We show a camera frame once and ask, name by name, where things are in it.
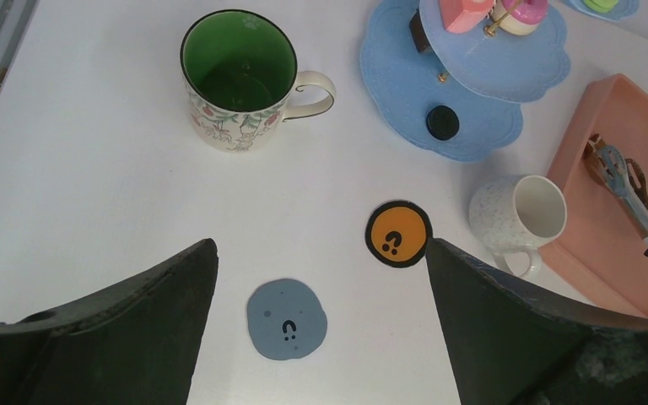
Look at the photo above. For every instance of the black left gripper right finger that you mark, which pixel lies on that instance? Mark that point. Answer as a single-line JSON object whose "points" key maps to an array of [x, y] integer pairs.
{"points": [[512, 342]]}

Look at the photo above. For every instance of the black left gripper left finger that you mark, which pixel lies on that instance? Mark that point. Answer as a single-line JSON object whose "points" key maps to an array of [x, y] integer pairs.
{"points": [[134, 342]]}

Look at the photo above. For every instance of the metal tongs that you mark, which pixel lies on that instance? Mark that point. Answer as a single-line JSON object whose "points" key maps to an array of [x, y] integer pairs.
{"points": [[627, 183]]}

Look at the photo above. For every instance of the black sandwich cookie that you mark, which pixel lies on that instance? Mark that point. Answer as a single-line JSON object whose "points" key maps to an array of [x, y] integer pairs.
{"points": [[442, 123]]}

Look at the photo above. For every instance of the green macaron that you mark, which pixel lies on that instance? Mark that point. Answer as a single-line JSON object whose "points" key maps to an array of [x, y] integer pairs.
{"points": [[601, 6]]}

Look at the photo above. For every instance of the pink frosted donut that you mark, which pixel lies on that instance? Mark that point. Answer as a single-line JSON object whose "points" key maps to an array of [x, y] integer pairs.
{"points": [[519, 17]]}

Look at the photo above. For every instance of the dark chocolate swirl roll cake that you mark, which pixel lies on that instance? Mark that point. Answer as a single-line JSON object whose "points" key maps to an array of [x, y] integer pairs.
{"points": [[420, 39]]}

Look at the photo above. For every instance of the light pink swirl roll cake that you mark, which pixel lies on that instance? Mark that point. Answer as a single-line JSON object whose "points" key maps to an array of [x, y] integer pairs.
{"points": [[460, 16]]}

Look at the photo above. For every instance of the star-shaped brown cookie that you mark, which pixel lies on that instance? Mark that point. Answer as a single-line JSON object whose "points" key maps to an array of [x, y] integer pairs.
{"points": [[593, 165]]}

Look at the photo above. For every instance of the pink rectangular tray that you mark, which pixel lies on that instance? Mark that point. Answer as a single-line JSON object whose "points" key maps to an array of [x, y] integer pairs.
{"points": [[600, 253]]}

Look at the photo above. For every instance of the white speckled mug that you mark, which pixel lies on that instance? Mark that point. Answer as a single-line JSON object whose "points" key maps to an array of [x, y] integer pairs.
{"points": [[518, 214]]}

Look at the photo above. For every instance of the blue-grey round coaster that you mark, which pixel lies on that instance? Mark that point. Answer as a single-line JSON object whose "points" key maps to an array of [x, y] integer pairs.
{"points": [[285, 320]]}

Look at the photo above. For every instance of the orange black-rimmed coaster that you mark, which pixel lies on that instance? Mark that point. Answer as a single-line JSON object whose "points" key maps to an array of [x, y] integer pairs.
{"points": [[397, 232]]}

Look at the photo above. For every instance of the blue three-tier cake stand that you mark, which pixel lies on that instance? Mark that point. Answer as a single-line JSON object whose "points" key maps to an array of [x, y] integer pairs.
{"points": [[485, 80]]}

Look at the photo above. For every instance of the green-lined floral cream mug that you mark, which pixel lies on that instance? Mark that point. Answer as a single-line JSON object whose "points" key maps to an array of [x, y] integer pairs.
{"points": [[241, 76]]}

